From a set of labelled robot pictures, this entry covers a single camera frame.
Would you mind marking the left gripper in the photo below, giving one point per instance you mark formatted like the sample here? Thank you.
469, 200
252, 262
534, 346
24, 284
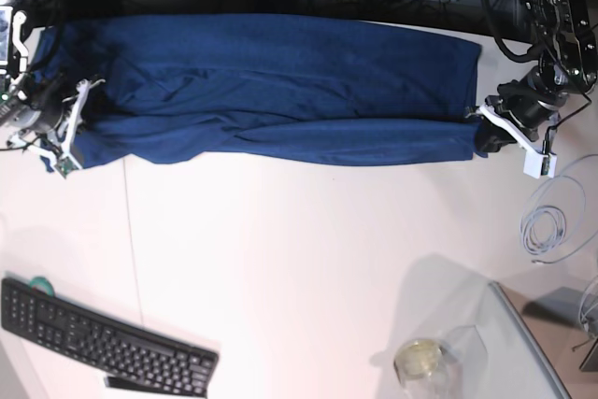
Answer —
523, 112

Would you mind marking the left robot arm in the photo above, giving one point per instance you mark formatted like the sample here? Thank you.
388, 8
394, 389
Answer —
564, 48

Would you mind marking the black keyboard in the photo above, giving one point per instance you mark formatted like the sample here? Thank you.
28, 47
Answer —
147, 361

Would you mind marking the clear glass jar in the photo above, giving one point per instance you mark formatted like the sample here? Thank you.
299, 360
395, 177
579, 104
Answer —
449, 366

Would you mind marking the green tape roll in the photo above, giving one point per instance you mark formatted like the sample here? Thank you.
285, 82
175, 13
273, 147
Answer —
42, 284

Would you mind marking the grey metal stand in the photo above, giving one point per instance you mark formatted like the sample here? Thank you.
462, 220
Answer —
564, 324

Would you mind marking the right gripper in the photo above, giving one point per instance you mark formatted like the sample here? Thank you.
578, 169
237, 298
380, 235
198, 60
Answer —
44, 119

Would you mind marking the blue t-shirt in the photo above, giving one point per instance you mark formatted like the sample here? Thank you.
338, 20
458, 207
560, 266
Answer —
298, 88

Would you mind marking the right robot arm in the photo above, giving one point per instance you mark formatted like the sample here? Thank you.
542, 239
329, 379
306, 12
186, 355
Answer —
31, 34

